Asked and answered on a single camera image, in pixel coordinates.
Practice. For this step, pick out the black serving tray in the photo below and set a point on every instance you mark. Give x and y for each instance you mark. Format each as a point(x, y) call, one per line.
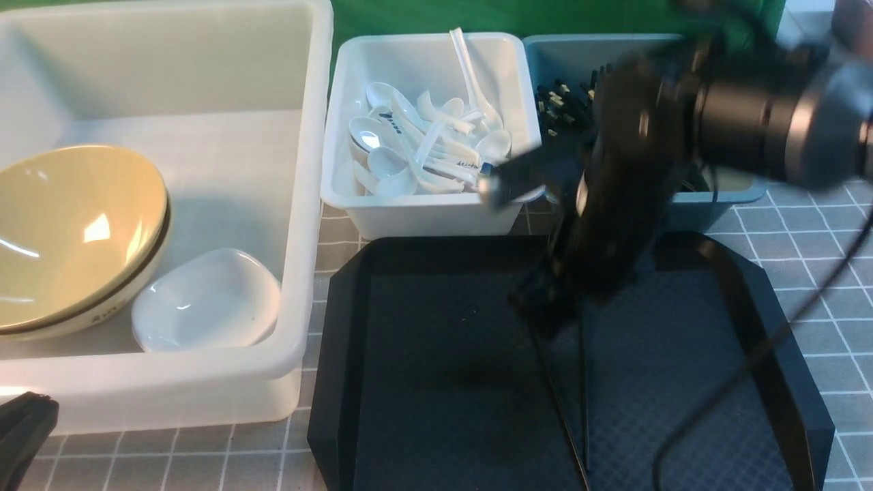
point(428, 380)

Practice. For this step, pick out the white spoon blue handle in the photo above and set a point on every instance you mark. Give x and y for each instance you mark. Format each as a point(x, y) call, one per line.
point(473, 166)

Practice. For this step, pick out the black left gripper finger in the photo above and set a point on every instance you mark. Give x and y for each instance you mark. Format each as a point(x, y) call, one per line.
point(26, 423)

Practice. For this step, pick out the white square dish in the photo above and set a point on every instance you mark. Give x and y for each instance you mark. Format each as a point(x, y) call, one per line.
point(222, 299)

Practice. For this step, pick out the yellow noodle bowl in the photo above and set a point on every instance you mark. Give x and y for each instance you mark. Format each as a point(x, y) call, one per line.
point(75, 224)

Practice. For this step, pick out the green cloth backdrop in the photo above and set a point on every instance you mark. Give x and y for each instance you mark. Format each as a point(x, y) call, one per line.
point(520, 18)

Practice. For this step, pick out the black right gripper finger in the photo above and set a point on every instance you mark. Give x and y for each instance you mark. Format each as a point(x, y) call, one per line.
point(556, 170)

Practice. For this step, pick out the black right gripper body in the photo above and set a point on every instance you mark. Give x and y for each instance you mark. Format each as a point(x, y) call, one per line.
point(628, 178)

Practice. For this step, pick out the white soup spoon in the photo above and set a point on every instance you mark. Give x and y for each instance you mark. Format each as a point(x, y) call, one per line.
point(385, 172)

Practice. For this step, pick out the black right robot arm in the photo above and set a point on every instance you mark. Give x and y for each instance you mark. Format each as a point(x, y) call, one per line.
point(787, 114)

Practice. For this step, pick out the yellow bowl in tub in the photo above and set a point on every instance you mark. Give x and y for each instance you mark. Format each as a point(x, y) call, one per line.
point(110, 305)

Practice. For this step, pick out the large white plastic tub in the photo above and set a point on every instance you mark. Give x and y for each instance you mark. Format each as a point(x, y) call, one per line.
point(227, 99)

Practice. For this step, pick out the white plastic spoon bin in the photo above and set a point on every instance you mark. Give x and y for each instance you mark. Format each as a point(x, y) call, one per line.
point(414, 63)

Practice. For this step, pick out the grey checkered tablecloth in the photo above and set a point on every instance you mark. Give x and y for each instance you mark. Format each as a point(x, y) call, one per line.
point(796, 238)

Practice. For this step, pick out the pile of black chopsticks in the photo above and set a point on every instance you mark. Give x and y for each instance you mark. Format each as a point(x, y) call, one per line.
point(563, 108)

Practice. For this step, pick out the long white ladle spoon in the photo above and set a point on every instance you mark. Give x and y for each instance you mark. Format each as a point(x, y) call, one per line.
point(491, 119)

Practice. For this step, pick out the blue plastic chopstick bin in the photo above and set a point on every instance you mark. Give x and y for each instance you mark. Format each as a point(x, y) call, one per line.
point(572, 58)

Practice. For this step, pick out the pile of white spoons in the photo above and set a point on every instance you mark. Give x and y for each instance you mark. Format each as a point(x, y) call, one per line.
point(428, 135)

